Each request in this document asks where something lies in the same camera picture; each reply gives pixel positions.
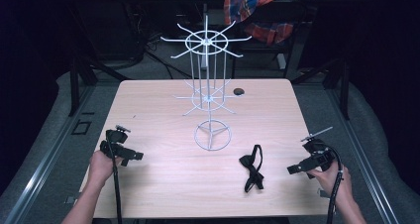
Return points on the black bow tie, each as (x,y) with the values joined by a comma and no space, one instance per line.
(252,171)

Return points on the person's left hand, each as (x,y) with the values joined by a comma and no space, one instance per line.
(102,168)

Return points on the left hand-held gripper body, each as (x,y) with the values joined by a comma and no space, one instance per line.
(114,146)

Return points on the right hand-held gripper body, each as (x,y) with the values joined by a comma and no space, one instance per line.
(320,153)

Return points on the black chair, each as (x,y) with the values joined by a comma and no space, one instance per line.
(264,49)

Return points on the black metal stand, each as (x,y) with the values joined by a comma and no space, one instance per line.
(74,88)
(345,91)

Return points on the metal floor rail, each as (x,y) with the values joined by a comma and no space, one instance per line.
(43,171)
(366,171)

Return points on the person's right hand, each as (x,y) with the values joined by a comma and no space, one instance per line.
(332,181)

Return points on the plaid cloth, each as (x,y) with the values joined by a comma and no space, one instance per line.
(241,6)

